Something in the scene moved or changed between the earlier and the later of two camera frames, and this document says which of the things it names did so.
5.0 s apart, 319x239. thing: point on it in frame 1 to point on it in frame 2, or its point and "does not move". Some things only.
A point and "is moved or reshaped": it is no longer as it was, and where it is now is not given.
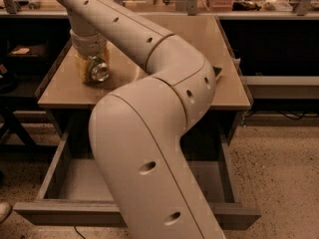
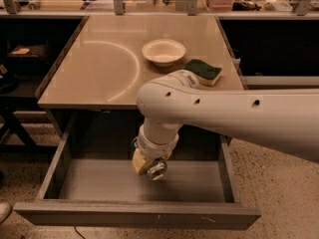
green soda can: x=98 y=72 is moved or reshaped
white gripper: x=87 y=45 to x=156 y=147
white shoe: x=5 y=211 does not move
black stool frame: x=9 y=105 does not move
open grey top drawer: x=73 y=195 does not move
